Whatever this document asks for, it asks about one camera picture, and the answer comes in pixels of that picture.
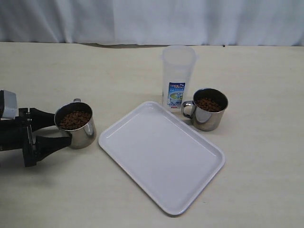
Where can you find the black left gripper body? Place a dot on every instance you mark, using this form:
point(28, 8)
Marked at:
point(27, 122)

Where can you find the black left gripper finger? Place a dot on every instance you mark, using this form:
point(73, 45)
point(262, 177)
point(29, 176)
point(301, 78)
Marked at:
point(45, 146)
point(40, 119)

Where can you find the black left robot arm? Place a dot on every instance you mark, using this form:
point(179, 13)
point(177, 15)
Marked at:
point(18, 133)

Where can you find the clear plastic container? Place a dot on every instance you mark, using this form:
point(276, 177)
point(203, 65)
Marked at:
point(178, 63)

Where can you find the brown pellets in left mug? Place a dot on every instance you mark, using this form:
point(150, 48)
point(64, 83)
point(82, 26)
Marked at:
point(74, 120)

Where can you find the white rectangular plastic tray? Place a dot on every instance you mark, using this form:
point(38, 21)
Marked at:
point(171, 162)

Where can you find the right steel mug with pellets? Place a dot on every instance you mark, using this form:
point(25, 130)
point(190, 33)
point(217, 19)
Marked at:
point(200, 119)

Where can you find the white curtain backdrop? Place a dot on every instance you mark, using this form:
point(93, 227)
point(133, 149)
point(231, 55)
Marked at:
point(154, 22)

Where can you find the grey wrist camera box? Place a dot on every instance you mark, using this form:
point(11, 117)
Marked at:
point(8, 105)

